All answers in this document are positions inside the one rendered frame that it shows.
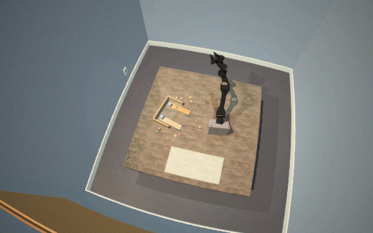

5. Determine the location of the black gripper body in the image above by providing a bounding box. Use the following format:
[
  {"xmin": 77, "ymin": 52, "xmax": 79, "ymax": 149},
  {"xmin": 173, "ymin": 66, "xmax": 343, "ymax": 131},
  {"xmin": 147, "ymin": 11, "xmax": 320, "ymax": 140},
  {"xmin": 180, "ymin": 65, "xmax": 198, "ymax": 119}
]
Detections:
[{"xmin": 211, "ymin": 55, "xmax": 223, "ymax": 66}]

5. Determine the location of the orange strip with blue speckles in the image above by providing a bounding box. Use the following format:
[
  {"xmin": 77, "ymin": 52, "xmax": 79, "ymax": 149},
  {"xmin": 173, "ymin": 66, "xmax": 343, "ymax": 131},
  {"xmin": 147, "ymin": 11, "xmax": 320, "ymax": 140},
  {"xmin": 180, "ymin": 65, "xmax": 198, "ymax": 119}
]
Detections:
[{"xmin": 170, "ymin": 121, "xmax": 182, "ymax": 130}]

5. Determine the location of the orange polka-dotted flat strip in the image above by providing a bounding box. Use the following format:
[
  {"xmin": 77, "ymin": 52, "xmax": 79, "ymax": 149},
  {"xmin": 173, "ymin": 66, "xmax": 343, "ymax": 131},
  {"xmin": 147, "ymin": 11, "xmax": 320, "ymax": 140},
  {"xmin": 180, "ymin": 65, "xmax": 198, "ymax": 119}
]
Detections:
[{"xmin": 178, "ymin": 107, "xmax": 191, "ymax": 115}]

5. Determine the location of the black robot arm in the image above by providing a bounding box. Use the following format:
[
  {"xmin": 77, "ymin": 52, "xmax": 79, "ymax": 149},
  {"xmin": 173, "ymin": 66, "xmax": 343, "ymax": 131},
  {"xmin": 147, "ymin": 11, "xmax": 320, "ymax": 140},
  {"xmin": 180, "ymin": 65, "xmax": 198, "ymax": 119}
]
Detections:
[{"xmin": 216, "ymin": 55, "xmax": 229, "ymax": 125}]

